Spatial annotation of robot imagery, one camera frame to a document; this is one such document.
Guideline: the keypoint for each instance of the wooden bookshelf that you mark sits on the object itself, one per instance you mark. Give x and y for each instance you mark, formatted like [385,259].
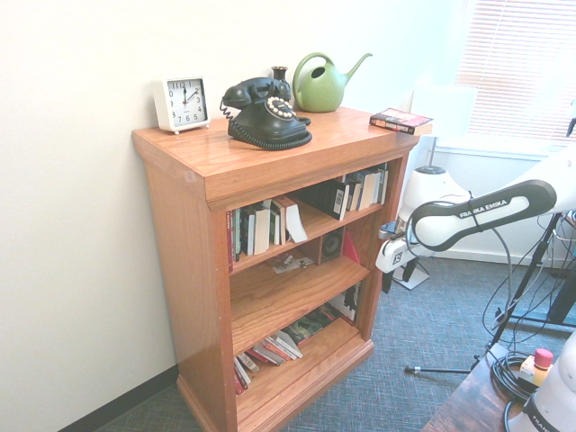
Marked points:
[180,270]

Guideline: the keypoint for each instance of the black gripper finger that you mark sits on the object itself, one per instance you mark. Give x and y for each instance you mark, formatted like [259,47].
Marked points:
[386,281]
[411,272]

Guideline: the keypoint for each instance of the red spine book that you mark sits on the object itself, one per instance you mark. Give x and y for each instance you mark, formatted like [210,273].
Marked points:
[230,243]

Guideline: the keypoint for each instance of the cream paged paperback book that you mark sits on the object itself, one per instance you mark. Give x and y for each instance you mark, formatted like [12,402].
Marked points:
[354,195]

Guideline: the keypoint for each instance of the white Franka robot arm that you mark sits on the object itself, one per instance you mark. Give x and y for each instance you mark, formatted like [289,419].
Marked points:
[472,216]

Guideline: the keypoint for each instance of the black book with white label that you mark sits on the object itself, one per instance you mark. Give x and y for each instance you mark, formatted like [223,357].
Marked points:
[321,195]

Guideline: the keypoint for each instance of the red cover leaning book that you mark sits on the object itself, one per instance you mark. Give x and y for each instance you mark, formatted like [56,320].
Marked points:
[270,354]

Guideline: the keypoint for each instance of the green plastic watering can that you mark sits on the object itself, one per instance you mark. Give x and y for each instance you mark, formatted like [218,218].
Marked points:
[319,92]

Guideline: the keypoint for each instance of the black camera tripod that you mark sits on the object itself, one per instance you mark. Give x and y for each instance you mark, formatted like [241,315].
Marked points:
[517,292]

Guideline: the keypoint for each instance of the red folder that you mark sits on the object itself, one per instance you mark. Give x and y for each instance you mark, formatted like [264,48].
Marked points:
[350,249]

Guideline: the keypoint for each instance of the thin white striped book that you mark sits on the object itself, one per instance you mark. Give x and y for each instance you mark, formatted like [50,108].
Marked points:
[252,362]

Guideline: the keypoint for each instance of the white floor lamp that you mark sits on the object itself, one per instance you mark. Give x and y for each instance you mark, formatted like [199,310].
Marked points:
[445,110]

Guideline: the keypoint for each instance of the white book with black art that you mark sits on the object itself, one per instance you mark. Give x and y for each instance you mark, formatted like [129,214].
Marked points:
[346,303]

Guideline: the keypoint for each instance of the white square alarm clock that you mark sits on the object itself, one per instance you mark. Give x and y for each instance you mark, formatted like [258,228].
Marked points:
[184,101]

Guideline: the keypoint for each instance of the thick dark cover paperback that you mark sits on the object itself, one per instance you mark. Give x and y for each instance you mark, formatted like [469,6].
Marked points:
[400,120]

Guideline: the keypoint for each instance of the black vintage rotary telephone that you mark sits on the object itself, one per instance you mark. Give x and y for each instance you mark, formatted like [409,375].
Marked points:
[265,126]

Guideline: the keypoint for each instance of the white window blinds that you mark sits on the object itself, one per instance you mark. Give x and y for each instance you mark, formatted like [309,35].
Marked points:
[517,67]

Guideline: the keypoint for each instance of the green spine paperback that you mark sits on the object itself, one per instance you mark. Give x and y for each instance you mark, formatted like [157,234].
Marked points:
[275,225]

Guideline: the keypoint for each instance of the loose white papers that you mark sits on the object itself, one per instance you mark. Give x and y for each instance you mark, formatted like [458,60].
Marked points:
[288,265]

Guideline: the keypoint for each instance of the yellow red emergency stop button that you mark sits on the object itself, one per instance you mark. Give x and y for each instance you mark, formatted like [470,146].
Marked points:
[533,373]

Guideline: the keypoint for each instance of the black glossy vase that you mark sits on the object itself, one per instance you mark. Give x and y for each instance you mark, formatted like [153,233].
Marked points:
[280,76]

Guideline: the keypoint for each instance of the dark green spine book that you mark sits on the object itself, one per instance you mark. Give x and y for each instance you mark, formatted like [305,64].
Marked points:
[238,236]

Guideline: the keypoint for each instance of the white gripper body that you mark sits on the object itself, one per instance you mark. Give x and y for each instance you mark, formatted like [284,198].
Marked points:
[396,254]

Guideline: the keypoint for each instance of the green cover flat book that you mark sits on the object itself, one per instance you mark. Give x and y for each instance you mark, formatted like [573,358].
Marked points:
[310,325]

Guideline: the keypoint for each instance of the brown patterned book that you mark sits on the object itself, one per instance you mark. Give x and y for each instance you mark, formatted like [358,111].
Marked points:
[283,220]

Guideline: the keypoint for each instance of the white and red book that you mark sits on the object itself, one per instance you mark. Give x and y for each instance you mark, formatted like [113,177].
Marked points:
[241,378]

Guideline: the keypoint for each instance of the white cover leaning book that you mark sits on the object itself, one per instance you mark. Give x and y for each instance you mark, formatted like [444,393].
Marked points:
[288,344]

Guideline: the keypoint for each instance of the small wooden speaker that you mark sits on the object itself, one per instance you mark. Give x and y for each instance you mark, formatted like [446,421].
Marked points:
[333,245]

